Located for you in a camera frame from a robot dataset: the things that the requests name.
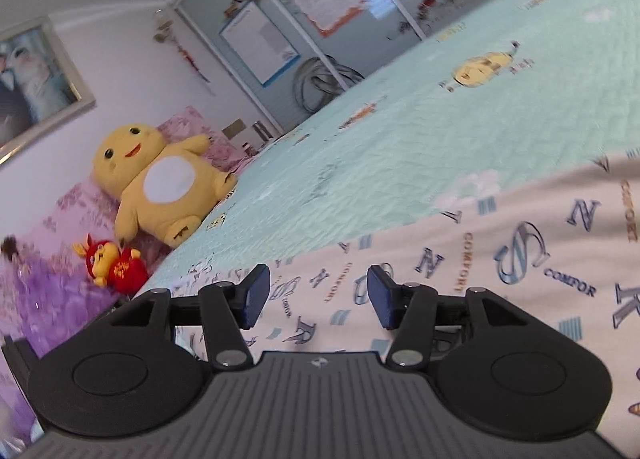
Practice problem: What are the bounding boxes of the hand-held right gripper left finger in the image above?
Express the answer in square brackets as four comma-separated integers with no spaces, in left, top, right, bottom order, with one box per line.
[107,264,272,372]

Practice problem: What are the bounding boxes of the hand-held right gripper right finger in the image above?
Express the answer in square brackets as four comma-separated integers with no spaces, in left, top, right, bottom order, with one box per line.
[367,264,538,371]

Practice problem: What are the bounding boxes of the letter print pants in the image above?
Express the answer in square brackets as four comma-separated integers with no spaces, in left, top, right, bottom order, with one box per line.
[135,151,640,459]

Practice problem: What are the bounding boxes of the red plush toy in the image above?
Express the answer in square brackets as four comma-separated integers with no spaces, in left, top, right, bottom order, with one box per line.
[74,234,149,296]

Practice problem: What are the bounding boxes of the yellow plush toy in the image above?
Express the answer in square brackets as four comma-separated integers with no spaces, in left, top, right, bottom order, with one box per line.
[92,123,238,249]

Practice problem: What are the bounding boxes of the pink floral pillow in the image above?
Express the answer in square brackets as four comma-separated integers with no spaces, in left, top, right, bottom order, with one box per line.
[40,106,261,260]

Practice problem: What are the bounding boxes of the purple ruffled pillow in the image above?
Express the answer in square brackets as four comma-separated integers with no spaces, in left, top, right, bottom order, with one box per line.
[0,235,133,440]

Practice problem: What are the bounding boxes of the blue framed poster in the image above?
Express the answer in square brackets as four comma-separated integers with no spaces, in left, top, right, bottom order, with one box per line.
[218,1,301,87]

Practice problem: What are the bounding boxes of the sliding door wardrobe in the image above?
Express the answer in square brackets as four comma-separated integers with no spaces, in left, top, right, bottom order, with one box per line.
[152,0,551,140]

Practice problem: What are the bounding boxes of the framed photo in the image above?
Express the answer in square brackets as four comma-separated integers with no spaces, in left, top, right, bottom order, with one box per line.
[0,16,96,164]

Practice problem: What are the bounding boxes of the red wall ornament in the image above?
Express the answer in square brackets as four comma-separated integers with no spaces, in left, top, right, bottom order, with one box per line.
[155,14,212,84]

